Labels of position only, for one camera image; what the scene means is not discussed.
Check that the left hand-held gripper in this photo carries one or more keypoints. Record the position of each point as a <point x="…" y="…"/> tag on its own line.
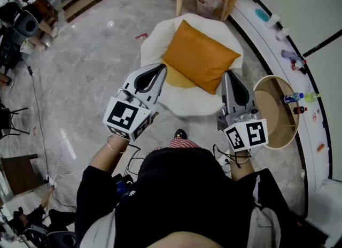
<point x="123" y="116"/>

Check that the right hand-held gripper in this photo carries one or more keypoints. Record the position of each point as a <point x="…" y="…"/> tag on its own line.
<point x="251" y="134"/>

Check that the orange pillow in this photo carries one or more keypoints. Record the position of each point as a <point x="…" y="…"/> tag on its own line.
<point x="200" y="54"/>

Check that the person's left forearm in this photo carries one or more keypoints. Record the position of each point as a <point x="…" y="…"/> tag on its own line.
<point x="107" y="156"/>

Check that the person's right forearm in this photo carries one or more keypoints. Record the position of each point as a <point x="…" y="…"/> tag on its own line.
<point x="241" y="169"/>

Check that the white egg-shaped seat cushion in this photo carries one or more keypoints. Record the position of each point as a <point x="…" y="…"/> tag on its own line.
<point x="192" y="105"/>

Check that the round wooden basket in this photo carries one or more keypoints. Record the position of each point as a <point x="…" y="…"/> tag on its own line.
<point x="272" y="113"/>

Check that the red floor scrap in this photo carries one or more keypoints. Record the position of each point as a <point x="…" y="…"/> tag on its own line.
<point x="141" y="36"/>

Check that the person's left shoe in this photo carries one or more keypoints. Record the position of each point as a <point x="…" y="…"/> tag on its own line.
<point x="180" y="134"/>

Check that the blue-labelled drink bottle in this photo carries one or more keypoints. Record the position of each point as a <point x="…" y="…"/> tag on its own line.
<point x="292" y="98"/>

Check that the purple toy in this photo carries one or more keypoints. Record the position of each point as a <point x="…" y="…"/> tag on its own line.
<point x="288" y="54"/>

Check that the person's red checked trousers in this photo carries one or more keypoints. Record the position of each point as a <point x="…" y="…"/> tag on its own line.
<point x="184" y="144"/>

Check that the dark red-capped drink bottle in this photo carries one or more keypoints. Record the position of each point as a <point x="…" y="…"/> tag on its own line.
<point x="299" y="110"/>

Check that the red and white toy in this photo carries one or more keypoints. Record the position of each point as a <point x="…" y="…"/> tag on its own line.
<point x="298" y="65"/>

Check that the small clear bottle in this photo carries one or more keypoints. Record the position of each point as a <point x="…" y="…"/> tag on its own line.
<point x="281" y="34"/>

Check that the green drink bottle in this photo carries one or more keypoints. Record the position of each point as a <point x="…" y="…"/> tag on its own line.
<point x="311" y="96"/>

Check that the white cup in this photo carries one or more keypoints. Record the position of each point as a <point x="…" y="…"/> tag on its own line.
<point x="272" y="21"/>

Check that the small pink toy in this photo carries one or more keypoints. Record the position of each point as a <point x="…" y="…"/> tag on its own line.
<point x="314" y="116"/>

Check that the pink mesh waste basket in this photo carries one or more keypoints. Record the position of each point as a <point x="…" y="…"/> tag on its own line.
<point x="208" y="6"/>

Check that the white curved ledge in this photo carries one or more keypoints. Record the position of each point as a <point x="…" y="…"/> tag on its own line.
<point x="310" y="145"/>

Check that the small orange toy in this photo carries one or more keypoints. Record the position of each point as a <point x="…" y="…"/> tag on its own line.
<point x="320" y="147"/>

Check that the black waist-mounted device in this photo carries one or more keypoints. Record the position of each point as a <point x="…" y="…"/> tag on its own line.
<point x="123" y="185"/>

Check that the person's black shirt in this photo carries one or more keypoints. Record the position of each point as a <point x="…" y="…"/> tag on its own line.
<point x="184" y="196"/>

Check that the clear plastic cup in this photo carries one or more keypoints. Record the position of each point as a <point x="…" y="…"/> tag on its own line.
<point x="26" y="46"/>

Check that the grey and black device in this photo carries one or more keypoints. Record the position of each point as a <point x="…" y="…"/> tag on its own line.
<point x="26" y="25"/>

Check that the white power strip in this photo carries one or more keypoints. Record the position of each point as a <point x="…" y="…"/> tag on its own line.
<point x="51" y="183"/>

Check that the black chair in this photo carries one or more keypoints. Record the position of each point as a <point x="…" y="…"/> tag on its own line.
<point x="6" y="121"/>

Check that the dark brown wooden stool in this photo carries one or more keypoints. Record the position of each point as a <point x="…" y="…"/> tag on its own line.
<point x="20" y="174"/>

